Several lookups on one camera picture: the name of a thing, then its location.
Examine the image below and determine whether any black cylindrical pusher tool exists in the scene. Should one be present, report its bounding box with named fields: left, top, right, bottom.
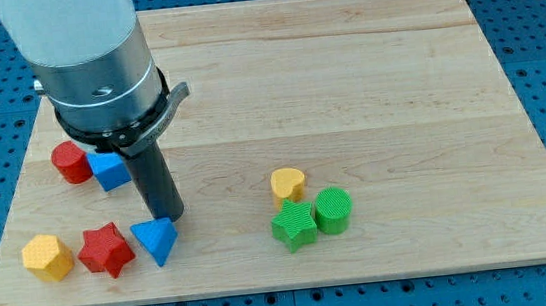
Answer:
left=122, top=142, right=184, bottom=222

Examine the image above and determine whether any blue cube block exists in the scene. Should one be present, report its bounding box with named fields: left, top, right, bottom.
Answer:
left=86, top=153, right=131, bottom=192

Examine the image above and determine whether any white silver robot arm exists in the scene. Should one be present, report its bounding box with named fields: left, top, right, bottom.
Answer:
left=0, top=0, right=190, bottom=221

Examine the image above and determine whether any blue triangle block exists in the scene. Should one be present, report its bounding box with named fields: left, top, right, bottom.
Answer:
left=130, top=217, right=178, bottom=267

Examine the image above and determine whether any red cylinder block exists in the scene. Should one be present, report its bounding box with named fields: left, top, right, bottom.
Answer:
left=50, top=141, right=93, bottom=184

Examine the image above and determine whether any red star block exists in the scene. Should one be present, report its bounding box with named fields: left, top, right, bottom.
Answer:
left=78, top=222, right=135, bottom=279

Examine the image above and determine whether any yellow heart block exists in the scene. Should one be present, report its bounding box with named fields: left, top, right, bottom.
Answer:
left=270, top=167, right=306, bottom=210

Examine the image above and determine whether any yellow hexagon block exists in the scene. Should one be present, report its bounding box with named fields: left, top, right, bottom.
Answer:
left=21, top=234, right=75, bottom=282

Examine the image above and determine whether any green star block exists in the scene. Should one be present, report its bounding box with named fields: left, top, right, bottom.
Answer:
left=271, top=199, right=318, bottom=254

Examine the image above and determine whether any green cylinder block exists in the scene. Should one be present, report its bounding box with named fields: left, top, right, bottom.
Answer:
left=314, top=186, right=353, bottom=235

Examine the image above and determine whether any light wooden board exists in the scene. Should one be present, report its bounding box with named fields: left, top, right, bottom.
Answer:
left=0, top=0, right=546, bottom=306

